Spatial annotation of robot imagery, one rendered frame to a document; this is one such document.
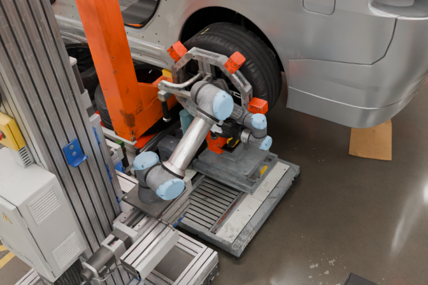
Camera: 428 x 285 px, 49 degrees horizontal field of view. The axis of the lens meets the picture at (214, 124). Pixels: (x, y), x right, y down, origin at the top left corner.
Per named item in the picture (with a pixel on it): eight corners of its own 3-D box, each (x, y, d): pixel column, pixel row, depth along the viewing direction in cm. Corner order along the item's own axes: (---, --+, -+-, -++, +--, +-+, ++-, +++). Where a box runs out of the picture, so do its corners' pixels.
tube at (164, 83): (205, 76, 270) (203, 60, 263) (185, 94, 258) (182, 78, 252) (181, 69, 278) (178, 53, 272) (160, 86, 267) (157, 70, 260)
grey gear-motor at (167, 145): (215, 151, 353) (211, 114, 331) (182, 186, 328) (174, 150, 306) (196, 143, 362) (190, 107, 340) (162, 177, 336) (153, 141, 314)
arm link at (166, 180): (156, 188, 216) (219, 88, 214) (176, 206, 207) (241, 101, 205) (139, 183, 207) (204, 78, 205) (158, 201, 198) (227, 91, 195)
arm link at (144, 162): (153, 165, 226) (148, 144, 217) (169, 179, 217) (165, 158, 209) (132, 177, 220) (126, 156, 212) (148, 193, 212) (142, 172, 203)
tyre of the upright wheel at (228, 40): (290, 42, 260) (194, 6, 287) (269, 63, 246) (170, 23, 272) (277, 127, 306) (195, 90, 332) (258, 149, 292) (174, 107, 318)
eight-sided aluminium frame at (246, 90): (255, 138, 285) (251, 62, 251) (249, 144, 281) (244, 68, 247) (185, 112, 311) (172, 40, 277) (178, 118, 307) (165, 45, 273)
